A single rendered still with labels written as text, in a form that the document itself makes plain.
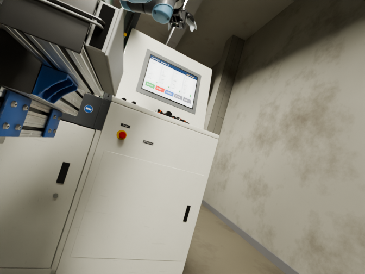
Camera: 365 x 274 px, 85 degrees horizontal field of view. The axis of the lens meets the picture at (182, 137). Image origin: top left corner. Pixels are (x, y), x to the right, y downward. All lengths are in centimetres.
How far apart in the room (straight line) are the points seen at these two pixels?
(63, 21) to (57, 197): 94
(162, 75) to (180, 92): 18
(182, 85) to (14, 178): 113
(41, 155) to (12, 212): 27
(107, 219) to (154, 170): 34
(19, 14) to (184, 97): 130
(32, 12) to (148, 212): 107
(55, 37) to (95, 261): 113
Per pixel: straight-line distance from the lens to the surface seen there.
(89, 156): 110
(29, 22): 32
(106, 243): 125
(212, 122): 403
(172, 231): 133
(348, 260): 209
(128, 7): 99
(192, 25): 119
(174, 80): 154
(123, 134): 107
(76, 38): 30
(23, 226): 121
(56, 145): 111
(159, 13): 90
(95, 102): 110
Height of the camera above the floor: 79
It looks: 5 degrees up
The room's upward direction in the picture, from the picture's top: 16 degrees clockwise
